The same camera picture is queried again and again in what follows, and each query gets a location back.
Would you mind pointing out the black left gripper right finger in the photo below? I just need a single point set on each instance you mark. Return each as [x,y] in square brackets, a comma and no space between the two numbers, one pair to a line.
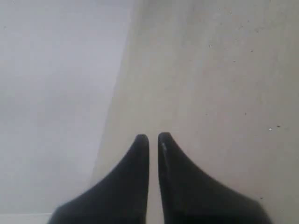
[190,196]

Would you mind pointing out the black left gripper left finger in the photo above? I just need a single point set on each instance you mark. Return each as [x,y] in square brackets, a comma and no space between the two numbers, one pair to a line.
[119,198]

